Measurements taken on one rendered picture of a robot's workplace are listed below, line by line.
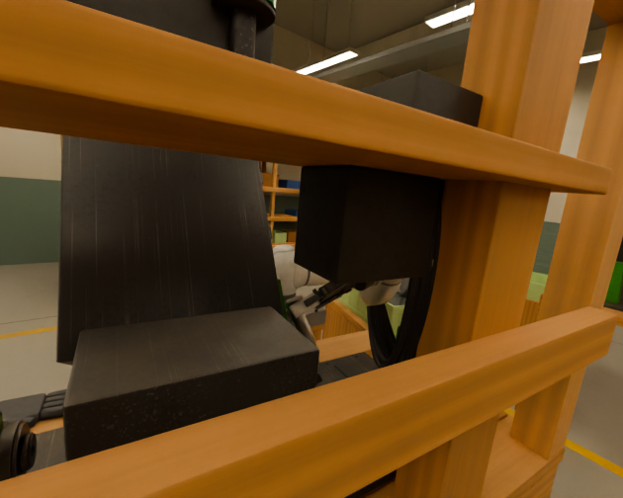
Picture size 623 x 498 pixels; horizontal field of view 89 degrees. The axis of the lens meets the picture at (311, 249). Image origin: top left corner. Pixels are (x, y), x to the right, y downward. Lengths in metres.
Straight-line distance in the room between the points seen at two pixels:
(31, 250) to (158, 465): 6.02
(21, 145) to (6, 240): 1.35
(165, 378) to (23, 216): 5.80
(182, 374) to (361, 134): 0.33
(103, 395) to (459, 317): 0.46
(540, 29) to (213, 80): 0.43
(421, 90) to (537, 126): 0.18
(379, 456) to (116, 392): 0.28
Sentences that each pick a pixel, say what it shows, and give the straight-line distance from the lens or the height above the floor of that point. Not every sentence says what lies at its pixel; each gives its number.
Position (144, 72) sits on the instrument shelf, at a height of 1.52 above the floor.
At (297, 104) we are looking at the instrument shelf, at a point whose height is 1.52.
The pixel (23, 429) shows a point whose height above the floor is 1.15.
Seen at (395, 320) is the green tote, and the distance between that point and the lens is 1.59.
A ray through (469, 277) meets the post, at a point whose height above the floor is 1.36.
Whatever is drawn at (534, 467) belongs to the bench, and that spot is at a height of 0.88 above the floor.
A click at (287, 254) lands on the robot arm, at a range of 1.43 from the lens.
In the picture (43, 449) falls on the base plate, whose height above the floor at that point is 0.90.
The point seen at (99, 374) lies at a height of 1.24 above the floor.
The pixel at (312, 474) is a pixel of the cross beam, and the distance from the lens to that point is 0.33.
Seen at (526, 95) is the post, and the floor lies 1.61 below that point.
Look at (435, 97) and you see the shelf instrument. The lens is 0.45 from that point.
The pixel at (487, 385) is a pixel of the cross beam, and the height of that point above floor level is 1.24.
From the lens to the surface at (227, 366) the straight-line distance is 0.44.
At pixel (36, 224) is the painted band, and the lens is 6.17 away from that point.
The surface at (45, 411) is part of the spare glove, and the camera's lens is 1.00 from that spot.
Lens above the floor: 1.47
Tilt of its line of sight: 11 degrees down
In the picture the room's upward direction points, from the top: 5 degrees clockwise
